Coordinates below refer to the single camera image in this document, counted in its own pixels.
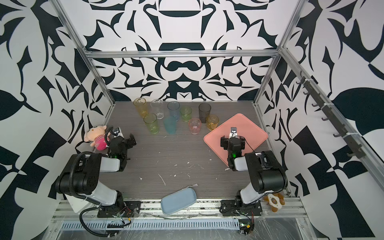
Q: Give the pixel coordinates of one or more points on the small pink glass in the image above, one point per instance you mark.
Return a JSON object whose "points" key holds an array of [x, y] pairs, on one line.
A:
{"points": [[195, 125]]}

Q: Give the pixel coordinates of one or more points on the tall amber glass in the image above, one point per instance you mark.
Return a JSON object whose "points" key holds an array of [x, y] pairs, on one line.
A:
{"points": [[141, 106]]}

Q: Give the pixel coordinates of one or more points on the orange white plush toy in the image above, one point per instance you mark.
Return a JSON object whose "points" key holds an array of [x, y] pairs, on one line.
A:
{"points": [[276, 201]]}

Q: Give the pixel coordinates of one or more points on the white control box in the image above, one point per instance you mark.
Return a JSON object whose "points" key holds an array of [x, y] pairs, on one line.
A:
{"points": [[78, 205]]}

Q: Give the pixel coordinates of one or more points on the small green circuit board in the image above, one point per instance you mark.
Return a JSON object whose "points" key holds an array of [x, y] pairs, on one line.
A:
{"points": [[246, 227]]}

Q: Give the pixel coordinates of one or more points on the pink plush doll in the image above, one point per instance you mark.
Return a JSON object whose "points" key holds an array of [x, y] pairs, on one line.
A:
{"points": [[96, 137]]}

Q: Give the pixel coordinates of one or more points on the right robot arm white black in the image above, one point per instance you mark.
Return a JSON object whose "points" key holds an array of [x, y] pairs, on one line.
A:
{"points": [[266, 173]]}

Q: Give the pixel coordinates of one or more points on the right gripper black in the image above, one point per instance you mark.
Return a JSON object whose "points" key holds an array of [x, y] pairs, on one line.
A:
{"points": [[233, 139]]}

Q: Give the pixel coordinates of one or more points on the small yellow glass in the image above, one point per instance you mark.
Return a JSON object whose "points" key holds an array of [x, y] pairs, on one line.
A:
{"points": [[212, 122]]}

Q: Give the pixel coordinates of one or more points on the pink plastic tray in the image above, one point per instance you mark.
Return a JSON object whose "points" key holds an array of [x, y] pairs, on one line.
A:
{"points": [[253, 135]]}

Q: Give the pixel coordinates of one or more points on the teal frosted cup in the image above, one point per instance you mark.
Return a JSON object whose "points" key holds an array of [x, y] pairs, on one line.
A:
{"points": [[170, 124]]}

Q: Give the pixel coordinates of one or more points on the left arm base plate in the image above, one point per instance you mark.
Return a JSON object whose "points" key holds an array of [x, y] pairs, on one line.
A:
{"points": [[127, 210]]}

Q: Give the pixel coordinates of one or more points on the clear stemmed glass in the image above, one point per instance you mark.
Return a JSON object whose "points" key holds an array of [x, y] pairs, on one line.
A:
{"points": [[158, 108]]}

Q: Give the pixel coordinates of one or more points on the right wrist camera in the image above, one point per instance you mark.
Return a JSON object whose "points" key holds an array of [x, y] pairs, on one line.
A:
{"points": [[233, 132]]}

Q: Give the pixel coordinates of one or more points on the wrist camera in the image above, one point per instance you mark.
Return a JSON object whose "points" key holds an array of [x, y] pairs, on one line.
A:
{"points": [[117, 132], [233, 132]]}

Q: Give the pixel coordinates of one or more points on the wall hook rail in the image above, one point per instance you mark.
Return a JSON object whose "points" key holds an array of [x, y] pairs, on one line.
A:
{"points": [[334, 116]]}

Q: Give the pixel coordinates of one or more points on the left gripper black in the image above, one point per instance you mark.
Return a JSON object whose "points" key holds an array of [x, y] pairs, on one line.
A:
{"points": [[128, 141]]}

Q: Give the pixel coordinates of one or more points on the tall green glass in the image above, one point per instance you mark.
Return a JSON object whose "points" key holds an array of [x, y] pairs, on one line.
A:
{"points": [[151, 121]]}

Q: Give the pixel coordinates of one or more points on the tall dark grey glass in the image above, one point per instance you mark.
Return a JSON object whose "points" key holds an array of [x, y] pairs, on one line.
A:
{"points": [[204, 111]]}

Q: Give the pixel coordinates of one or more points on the tall blue glass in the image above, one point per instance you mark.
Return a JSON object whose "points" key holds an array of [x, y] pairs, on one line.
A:
{"points": [[174, 108]]}

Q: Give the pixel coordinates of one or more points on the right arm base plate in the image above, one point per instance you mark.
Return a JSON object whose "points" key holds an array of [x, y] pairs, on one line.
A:
{"points": [[230, 208]]}

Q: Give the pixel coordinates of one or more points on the white cable duct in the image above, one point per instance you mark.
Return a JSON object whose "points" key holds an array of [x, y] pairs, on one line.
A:
{"points": [[191, 224]]}

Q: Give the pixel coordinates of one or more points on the small green glass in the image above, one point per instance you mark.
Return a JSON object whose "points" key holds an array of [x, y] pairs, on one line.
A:
{"points": [[186, 113]]}

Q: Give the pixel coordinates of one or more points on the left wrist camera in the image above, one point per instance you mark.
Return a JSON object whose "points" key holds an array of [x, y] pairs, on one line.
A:
{"points": [[117, 132]]}

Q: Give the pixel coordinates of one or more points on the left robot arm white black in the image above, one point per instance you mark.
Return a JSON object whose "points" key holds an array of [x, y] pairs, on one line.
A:
{"points": [[80, 179]]}

